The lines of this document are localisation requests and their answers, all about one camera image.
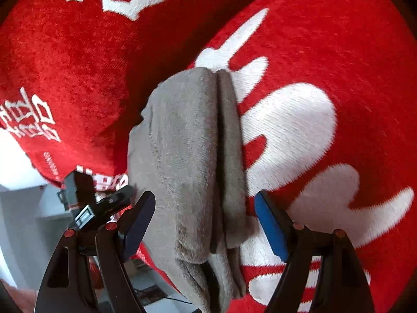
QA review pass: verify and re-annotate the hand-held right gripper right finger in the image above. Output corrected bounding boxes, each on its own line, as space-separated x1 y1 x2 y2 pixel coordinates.
254 190 376 313

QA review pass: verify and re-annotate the grey fleece cloth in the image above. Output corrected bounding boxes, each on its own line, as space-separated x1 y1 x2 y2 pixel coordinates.
125 66 256 313

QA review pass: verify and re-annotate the red printed blanket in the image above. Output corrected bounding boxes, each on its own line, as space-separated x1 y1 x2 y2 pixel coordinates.
0 0 417 313

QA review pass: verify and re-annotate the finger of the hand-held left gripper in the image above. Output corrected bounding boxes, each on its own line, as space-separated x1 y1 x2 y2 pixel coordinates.
73 185 135 230

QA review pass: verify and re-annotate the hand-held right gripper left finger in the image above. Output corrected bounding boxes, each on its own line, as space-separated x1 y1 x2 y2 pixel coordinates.
34 190 156 313

